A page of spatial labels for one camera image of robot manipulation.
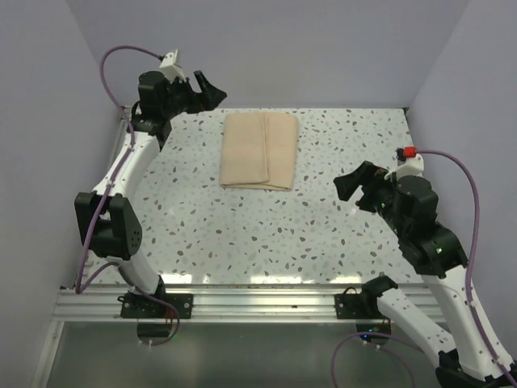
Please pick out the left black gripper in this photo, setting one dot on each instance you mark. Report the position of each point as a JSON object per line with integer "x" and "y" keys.
{"x": 207, "y": 100}

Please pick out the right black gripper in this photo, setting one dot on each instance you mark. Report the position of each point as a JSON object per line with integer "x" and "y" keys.
{"x": 367, "y": 174}

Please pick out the beige surgical cloth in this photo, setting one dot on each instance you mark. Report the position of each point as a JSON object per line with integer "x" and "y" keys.
{"x": 259, "y": 150}

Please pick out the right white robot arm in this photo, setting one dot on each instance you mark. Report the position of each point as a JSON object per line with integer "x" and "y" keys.
{"x": 465, "y": 354}

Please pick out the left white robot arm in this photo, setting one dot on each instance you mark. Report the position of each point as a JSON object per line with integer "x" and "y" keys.
{"x": 108, "y": 225}

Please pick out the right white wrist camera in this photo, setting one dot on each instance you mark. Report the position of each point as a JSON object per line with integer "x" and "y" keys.
{"x": 409, "y": 163}

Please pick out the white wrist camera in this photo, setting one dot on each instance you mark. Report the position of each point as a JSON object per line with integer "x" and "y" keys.
{"x": 409, "y": 163}
{"x": 171, "y": 68}

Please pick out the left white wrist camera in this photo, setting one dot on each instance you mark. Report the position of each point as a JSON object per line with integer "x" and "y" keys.
{"x": 171, "y": 68}

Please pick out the aluminium left side rail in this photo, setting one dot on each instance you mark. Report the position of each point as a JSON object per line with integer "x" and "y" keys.
{"x": 121, "y": 130}

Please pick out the aluminium rail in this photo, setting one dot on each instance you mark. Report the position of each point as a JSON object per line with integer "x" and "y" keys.
{"x": 121, "y": 130}
{"x": 214, "y": 304}

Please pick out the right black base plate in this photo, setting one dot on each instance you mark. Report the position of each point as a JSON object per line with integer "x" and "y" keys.
{"x": 357, "y": 306}

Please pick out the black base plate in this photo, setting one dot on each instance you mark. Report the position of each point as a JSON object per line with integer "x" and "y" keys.
{"x": 357, "y": 306}
{"x": 171, "y": 305}

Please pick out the aluminium front rail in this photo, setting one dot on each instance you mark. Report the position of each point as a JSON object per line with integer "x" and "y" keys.
{"x": 214, "y": 304}

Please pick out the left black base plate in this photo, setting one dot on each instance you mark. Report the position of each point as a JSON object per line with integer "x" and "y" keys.
{"x": 171, "y": 305}

